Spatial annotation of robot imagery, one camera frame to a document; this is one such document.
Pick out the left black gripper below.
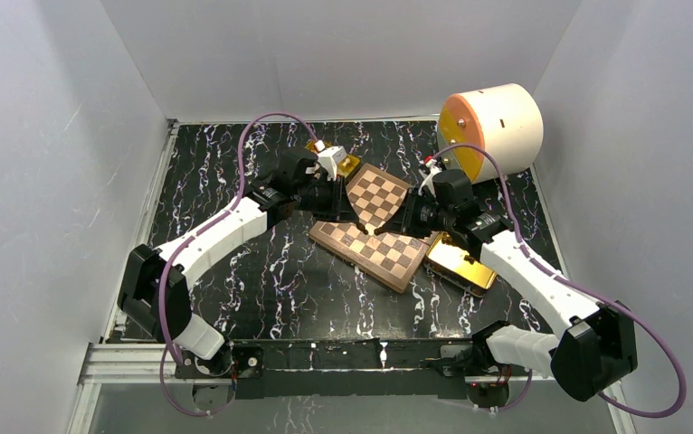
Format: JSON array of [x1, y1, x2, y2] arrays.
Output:
[[293, 175, 359, 224]]

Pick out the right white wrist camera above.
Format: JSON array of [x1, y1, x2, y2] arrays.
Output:
[[418, 156, 442, 197]]

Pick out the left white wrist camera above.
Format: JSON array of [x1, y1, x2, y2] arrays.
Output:
[[318, 146, 347, 180]]

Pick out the purple cable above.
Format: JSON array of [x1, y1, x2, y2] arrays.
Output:
[[430, 142, 688, 420], [157, 111, 324, 418]]

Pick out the white round drawer cabinet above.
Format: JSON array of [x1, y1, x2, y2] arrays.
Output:
[[437, 83, 544, 184]]

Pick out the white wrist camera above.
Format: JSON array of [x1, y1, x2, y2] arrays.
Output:
[[418, 156, 442, 197], [318, 146, 347, 180]]

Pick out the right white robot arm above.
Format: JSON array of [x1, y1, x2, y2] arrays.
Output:
[[374, 169, 638, 401]]

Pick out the gold tray light pieces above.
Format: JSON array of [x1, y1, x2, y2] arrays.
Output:
[[306, 140, 361, 179]]

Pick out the gold tray dark pieces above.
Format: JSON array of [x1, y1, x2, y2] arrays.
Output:
[[423, 232, 497, 297]]

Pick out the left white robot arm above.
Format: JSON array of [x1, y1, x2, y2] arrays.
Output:
[[118, 146, 366, 376]]

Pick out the wooden chess board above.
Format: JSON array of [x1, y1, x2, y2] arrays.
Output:
[[309, 163, 438, 295]]

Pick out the aluminium frame rail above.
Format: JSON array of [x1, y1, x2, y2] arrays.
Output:
[[80, 342, 204, 384]]

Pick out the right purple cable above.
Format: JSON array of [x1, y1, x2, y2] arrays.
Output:
[[430, 142, 688, 420]]

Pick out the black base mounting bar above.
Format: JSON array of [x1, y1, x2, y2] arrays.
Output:
[[175, 338, 527, 401]]

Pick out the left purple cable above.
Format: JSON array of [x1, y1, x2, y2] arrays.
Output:
[[157, 111, 324, 418]]

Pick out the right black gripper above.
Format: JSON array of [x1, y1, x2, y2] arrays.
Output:
[[382, 187, 454, 240]]

